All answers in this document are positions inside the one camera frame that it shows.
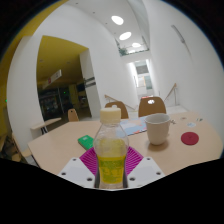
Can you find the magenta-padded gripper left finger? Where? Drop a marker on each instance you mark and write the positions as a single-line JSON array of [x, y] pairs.
[[75, 171]]

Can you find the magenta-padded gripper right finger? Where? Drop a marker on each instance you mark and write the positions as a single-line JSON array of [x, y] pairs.
[[145, 171]]

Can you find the clear bottle with yellow label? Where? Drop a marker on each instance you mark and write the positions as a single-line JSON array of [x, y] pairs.
[[111, 156]]

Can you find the small green box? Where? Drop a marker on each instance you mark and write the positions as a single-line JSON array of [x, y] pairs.
[[85, 141]]

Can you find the white ceramic mug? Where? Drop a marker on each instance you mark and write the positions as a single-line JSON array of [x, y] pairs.
[[157, 130]]

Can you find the light blue printed sheet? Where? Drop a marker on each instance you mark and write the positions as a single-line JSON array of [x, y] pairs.
[[135, 126]]

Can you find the flat round red coaster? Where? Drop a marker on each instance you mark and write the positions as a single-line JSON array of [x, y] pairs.
[[189, 138]]

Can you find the small beige side table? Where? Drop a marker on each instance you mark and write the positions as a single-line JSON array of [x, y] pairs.
[[45, 123]]

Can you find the wooden chair with round cutout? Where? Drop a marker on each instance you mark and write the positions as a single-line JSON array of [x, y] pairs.
[[151, 108], [120, 108]]

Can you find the white and blue small card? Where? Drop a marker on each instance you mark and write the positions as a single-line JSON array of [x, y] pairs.
[[191, 124]]

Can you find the dark shop shelf unit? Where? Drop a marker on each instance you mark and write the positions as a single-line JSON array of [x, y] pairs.
[[50, 103]]

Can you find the colourful small card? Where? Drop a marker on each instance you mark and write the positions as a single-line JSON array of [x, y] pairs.
[[199, 119]]

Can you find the wooden stair handrail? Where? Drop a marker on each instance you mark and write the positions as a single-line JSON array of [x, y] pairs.
[[118, 101], [170, 91]]

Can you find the red and white hanging sign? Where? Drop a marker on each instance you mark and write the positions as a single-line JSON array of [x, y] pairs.
[[52, 78]]

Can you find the green balcony plant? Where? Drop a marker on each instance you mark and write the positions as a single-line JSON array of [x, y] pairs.
[[122, 51]]

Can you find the group of oval ceiling lights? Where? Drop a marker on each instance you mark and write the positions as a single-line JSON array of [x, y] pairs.
[[117, 20]]

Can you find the dark wall sign plaques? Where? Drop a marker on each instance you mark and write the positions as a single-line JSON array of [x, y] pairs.
[[90, 82]]

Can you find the long grey wall lamp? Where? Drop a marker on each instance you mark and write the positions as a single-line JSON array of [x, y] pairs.
[[178, 33]]

